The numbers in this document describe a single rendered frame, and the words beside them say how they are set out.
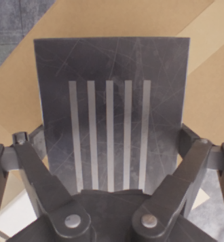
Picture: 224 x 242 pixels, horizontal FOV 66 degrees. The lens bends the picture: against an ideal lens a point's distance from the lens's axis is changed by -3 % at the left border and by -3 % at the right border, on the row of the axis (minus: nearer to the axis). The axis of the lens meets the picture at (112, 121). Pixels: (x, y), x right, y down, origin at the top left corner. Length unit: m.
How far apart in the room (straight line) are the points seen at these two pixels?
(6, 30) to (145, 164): 1.23
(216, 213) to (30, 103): 1.74
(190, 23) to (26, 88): 0.23
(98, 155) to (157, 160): 0.06
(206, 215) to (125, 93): 1.71
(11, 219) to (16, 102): 0.61
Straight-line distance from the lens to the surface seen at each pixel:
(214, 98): 0.28
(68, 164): 0.18
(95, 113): 0.16
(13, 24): 1.30
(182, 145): 0.17
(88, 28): 0.25
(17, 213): 0.79
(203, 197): 0.98
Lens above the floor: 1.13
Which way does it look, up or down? 73 degrees down
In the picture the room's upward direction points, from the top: 179 degrees counter-clockwise
